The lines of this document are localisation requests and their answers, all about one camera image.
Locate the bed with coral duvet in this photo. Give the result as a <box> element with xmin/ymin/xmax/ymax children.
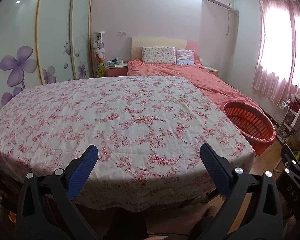
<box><xmin>127</xmin><ymin>59</ymin><xmax>262</xmax><ymax>111</ymax></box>

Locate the cream wooden headboard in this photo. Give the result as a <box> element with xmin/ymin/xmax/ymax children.
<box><xmin>131</xmin><ymin>36</ymin><xmax>199</xmax><ymax>61</ymax></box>

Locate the floral pink white tablecloth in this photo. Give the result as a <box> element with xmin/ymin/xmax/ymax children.
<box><xmin>0</xmin><ymin>76</ymin><xmax>255</xmax><ymax>212</ymax></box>

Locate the pink striped pillow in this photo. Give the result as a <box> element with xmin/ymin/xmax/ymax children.
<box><xmin>175</xmin><ymin>48</ymin><xmax>195</xmax><ymax>66</ymax></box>

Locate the white mug on nightstand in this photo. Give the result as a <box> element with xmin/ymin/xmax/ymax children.
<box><xmin>117</xmin><ymin>59</ymin><xmax>123</xmax><ymax>65</ymax></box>

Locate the red plastic laundry basket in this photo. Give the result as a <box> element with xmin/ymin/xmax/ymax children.
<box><xmin>221</xmin><ymin>101</ymin><xmax>276</xmax><ymax>155</ymax></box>

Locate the pink left nightstand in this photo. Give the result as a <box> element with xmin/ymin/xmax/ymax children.
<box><xmin>106</xmin><ymin>63</ymin><xmax>128</xmax><ymax>77</ymax></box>

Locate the floral white pillow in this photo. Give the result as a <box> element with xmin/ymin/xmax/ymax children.
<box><xmin>141</xmin><ymin>46</ymin><xmax>176</xmax><ymax>64</ymax></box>

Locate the pink window curtain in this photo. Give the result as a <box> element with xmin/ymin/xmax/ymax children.
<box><xmin>253</xmin><ymin>0</ymin><xmax>300</xmax><ymax>103</ymax></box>

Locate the white wire storage rack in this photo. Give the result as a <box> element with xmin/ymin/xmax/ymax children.
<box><xmin>270</xmin><ymin>94</ymin><xmax>300</xmax><ymax>145</ymax></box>

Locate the clear tube of plush toys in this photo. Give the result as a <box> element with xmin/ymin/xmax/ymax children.
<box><xmin>93</xmin><ymin>32</ymin><xmax>106</xmax><ymax>77</ymax></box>

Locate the right nightstand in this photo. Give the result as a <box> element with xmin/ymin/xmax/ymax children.
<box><xmin>204</xmin><ymin>66</ymin><xmax>219</xmax><ymax>77</ymax></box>

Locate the sliding wardrobe with purple flowers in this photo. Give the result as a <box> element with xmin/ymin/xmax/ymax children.
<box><xmin>0</xmin><ymin>0</ymin><xmax>93</xmax><ymax>109</ymax></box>

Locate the white wall outlet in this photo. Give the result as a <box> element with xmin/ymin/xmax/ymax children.
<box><xmin>117</xmin><ymin>31</ymin><xmax>127</xmax><ymax>36</ymax></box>

